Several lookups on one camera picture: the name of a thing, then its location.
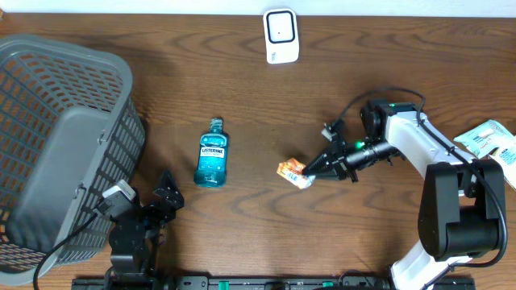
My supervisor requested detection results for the orange tissue pack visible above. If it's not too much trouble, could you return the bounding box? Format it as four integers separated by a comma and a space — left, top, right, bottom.
277, 158, 315, 189

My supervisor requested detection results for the blue Listerine mouthwash bottle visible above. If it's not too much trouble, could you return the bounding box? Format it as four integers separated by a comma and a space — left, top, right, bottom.
193, 118, 229, 188

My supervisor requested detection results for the teal wet wipes pack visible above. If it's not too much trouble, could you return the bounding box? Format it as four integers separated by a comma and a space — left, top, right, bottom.
454, 119, 515, 159

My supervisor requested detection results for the yellow snack bag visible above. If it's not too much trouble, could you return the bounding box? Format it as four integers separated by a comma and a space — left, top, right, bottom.
489, 139, 515, 189

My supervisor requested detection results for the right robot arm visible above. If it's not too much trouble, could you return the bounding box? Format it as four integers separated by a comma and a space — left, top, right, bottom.
302, 100, 508, 289

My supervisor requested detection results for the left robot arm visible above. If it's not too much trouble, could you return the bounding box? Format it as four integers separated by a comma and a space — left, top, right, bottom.
102, 170, 185, 290

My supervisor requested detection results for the grey plastic shopping basket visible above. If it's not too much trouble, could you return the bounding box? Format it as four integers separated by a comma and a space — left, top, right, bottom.
1, 35, 146, 286

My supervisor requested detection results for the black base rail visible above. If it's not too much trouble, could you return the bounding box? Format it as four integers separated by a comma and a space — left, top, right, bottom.
71, 275, 477, 290

